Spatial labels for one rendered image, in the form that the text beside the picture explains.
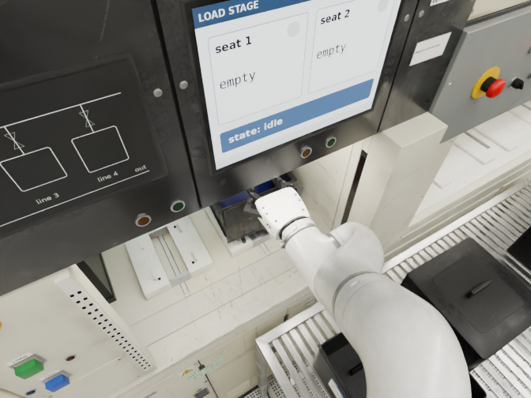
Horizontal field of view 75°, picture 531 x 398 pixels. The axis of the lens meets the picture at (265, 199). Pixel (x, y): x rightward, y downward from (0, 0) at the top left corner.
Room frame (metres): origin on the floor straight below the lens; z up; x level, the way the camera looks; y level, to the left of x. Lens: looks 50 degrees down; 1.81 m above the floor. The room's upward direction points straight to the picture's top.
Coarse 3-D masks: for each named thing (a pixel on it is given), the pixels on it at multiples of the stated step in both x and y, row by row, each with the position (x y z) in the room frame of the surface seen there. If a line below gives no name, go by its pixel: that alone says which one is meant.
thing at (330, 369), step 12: (336, 336) 0.29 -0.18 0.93; (324, 348) 0.28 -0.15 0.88; (336, 348) 0.30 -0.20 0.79; (348, 348) 0.31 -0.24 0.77; (324, 360) 0.24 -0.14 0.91; (336, 360) 0.28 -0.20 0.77; (348, 360) 0.28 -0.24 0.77; (360, 360) 0.28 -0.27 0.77; (324, 372) 0.23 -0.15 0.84; (336, 372) 0.21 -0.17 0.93; (348, 372) 0.25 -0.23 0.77; (360, 372) 0.25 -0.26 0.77; (324, 384) 0.22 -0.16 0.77; (336, 384) 0.19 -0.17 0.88; (348, 384) 0.22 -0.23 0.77; (360, 384) 0.22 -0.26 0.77; (336, 396) 0.18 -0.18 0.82; (348, 396) 0.16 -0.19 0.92; (360, 396) 0.19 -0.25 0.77; (480, 396) 0.16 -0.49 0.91
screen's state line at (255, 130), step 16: (368, 80) 0.47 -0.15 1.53; (336, 96) 0.44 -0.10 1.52; (352, 96) 0.46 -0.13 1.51; (368, 96) 0.47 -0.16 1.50; (288, 112) 0.40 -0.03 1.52; (304, 112) 0.41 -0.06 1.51; (320, 112) 0.43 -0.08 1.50; (240, 128) 0.36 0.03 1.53; (256, 128) 0.37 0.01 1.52; (272, 128) 0.38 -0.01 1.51; (224, 144) 0.35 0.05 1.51; (240, 144) 0.36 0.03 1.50
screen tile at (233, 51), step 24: (264, 24) 0.38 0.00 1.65; (216, 48) 0.35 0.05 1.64; (240, 48) 0.36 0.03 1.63; (264, 48) 0.38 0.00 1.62; (288, 48) 0.39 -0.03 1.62; (216, 72) 0.35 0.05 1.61; (288, 72) 0.40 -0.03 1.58; (216, 96) 0.35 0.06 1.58; (240, 96) 0.36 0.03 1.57; (264, 96) 0.38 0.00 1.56; (288, 96) 0.40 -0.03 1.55
